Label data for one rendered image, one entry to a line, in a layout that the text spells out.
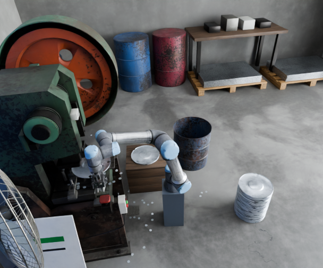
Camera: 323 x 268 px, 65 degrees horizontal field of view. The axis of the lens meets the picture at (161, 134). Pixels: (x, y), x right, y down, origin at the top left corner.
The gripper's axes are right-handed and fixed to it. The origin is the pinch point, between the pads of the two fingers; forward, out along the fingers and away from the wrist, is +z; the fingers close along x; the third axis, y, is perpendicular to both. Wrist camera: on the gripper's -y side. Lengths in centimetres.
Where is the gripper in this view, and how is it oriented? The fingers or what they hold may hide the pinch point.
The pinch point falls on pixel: (102, 189)
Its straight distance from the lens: 171.3
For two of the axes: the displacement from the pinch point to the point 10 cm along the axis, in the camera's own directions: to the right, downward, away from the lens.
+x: 9.9, -1.2, 1.0
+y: 1.5, 5.9, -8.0
